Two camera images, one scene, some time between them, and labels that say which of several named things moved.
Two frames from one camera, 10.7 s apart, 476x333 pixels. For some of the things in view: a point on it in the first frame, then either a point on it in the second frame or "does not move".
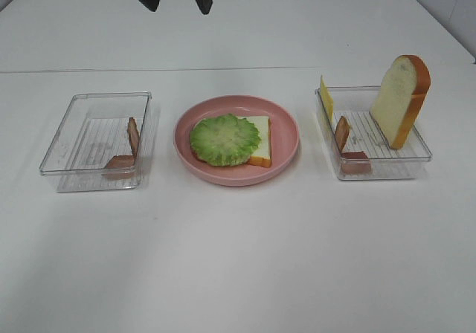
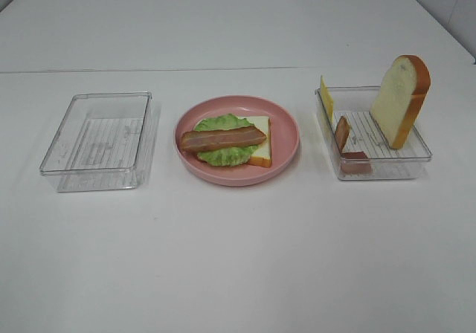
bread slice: x=262 y=156 does not move
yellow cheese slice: x=326 y=99 does not move
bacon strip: x=123 y=166 to x=199 y=139
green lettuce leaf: x=224 y=140 does not move
